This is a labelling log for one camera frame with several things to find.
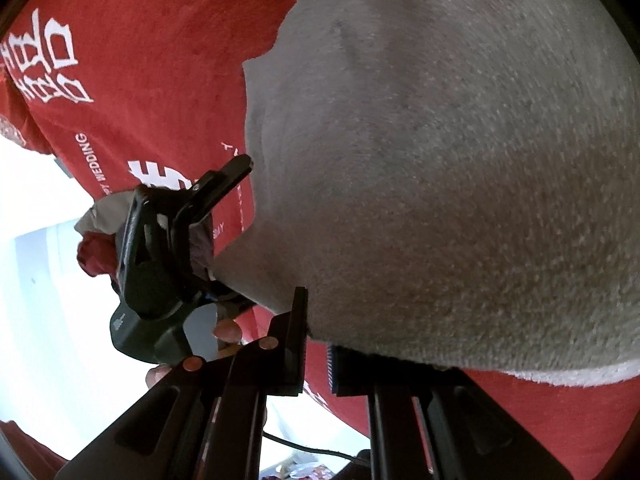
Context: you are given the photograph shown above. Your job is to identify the grey small garment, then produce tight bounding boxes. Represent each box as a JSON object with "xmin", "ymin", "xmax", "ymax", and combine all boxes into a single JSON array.
[{"xmin": 214, "ymin": 0, "xmax": 639, "ymax": 373}]

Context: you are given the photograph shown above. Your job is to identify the person's left hand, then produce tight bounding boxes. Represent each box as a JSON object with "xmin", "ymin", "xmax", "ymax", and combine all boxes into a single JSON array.
[{"xmin": 144, "ymin": 316, "xmax": 244, "ymax": 388}]

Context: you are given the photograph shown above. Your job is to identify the dark brown crumpled garment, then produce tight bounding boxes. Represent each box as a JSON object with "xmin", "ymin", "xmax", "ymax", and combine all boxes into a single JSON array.
[{"xmin": 190, "ymin": 216, "xmax": 214, "ymax": 281}]

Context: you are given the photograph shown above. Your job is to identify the red crumpled garment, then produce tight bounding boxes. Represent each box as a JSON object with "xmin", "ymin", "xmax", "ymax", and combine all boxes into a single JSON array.
[{"xmin": 77, "ymin": 231, "xmax": 118, "ymax": 278}]

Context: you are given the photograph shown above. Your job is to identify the olive green crumpled garment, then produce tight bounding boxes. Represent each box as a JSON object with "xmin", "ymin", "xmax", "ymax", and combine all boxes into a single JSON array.
[{"xmin": 74, "ymin": 191, "xmax": 134, "ymax": 235}]

